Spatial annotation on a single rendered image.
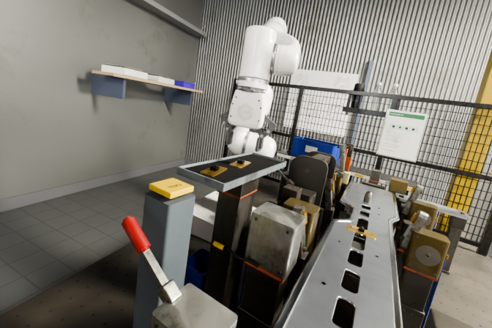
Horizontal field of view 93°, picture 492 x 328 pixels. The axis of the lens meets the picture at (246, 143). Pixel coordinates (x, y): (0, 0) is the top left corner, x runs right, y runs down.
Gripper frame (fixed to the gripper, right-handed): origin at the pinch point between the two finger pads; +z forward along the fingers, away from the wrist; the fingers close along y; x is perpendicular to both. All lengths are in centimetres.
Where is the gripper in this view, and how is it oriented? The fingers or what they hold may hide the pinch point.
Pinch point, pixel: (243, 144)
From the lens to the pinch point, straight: 67.9
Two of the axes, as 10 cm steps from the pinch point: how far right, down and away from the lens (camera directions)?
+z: -1.6, 9.7, 1.6
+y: 9.2, 2.0, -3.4
